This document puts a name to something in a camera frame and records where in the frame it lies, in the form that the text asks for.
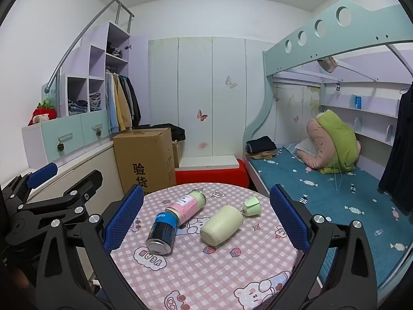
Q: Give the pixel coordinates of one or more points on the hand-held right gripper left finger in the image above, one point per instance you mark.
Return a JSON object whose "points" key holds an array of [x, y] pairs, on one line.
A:
{"points": [[124, 219]]}

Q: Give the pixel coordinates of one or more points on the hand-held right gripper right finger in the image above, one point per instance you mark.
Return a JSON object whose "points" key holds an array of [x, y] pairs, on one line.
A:
{"points": [[288, 219]]}

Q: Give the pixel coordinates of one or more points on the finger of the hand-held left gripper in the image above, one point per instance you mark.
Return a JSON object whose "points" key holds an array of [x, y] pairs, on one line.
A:
{"points": [[42, 174], [87, 184]]}

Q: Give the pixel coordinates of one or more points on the cream cup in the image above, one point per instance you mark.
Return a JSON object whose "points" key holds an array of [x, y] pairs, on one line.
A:
{"points": [[221, 226]]}

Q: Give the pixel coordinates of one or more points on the small green paper cup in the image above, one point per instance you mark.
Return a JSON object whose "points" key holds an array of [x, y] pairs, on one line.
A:
{"points": [[252, 206]]}

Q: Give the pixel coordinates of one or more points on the blue metal can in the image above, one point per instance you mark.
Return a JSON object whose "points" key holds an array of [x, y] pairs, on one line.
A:
{"points": [[160, 235]]}

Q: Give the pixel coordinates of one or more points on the lilac stair cabinet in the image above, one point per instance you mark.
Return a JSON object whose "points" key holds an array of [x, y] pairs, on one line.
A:
{"points": [[64, 135]]}

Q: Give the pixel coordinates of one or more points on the bed with blue sheet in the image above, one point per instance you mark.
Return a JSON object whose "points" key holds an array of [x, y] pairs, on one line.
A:
{"points": [[338, 206]]}

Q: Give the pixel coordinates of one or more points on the red strawberry plush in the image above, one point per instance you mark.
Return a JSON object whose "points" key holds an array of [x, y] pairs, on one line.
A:
{"points": [[42, 114]]}

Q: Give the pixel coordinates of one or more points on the large cardboard box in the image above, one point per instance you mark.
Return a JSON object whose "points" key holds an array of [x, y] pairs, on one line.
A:
{"points": [[142, 158]]}

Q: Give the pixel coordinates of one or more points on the pink labelled bottle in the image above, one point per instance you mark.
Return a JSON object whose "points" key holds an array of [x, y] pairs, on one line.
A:
{"points": [[187, 205]]}

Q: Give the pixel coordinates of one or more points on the folded tan clothes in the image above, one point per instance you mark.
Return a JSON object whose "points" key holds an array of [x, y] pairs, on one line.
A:
{"points": [[263, 155]]}

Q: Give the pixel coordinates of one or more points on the white pillow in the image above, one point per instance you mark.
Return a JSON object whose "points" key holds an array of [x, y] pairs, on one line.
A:
{"points": [[305, 148]]}

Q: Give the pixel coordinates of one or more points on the folded dark jeans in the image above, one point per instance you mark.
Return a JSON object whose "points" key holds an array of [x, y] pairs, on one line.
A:
{"points": [[77, 107]]}

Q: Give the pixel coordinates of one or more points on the folded dark clothes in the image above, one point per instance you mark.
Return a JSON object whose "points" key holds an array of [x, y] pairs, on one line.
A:
{"points": [[260, 143]]}

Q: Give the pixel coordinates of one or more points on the light blue hanging shirt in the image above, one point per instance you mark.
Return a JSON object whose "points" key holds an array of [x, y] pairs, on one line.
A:
{"points": [[111, 106]]}

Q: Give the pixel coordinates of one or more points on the folded light jeans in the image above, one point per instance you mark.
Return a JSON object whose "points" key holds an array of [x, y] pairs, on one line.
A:
{"points": [[95, 101]]}

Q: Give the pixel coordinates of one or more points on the pink quilt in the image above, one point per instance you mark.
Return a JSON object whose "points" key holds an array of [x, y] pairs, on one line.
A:
{"points": [[317, 142]]}

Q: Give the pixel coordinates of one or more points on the small cardboard box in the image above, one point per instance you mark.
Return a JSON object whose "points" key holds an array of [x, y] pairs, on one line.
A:
{"points": [[176, 155]]}

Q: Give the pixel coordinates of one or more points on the yellow hanging jacket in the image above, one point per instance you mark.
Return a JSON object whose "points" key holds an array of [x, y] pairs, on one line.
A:
{"points": [[122, 103]]}

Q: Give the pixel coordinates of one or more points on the red storage bench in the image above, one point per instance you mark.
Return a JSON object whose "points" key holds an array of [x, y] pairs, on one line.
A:
{"points": [[209, 177]]}

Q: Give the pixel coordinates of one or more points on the dark hanging jacket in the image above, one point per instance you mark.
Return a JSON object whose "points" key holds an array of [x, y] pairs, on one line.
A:
{"points": [[134, 103]]}

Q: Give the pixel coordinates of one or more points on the green quilt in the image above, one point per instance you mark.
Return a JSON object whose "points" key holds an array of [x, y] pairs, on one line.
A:
{"points": [[342, 142]]}

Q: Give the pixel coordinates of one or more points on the round table pink checked cloth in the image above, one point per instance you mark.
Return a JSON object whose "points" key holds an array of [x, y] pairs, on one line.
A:
{"points": [[209, 271]]}

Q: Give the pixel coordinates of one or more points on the white board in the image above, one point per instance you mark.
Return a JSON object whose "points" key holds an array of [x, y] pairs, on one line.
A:
{"points": [[209, 161]]}

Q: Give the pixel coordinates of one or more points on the black cloth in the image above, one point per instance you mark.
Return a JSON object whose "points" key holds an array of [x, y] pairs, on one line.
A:
{"points": [[171, 130]]}

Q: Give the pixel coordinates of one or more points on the pink butterfly sticker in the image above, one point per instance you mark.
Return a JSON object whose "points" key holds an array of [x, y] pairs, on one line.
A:
{"points": [[201, 115]]}

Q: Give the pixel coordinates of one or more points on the dark hanging garment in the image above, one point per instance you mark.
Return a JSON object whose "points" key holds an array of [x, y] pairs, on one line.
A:
{"points": [[398, 148]]}

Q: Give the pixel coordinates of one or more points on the dark clothes pile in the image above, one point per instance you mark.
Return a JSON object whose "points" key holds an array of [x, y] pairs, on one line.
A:
{"points": [[114, 51]]}

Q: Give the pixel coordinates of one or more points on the grey metal handrail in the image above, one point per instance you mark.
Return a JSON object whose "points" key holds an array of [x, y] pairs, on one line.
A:
{"points": [[75, 40]]}

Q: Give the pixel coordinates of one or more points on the white wardrobe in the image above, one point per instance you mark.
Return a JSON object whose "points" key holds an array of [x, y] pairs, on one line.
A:
{"points": [[193, 80]]}

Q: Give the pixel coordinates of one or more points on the white butterfly sticker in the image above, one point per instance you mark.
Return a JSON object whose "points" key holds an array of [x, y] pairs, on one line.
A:
{"points": [[231, 82]]}

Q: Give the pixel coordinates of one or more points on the grey hanging pouch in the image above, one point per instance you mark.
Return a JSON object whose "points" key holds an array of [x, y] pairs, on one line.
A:
{"points": [[327, 64]]}

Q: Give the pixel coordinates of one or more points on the green bunk bed frame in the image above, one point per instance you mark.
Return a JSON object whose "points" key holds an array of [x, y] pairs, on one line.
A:
{"points": [[306, 43]]}

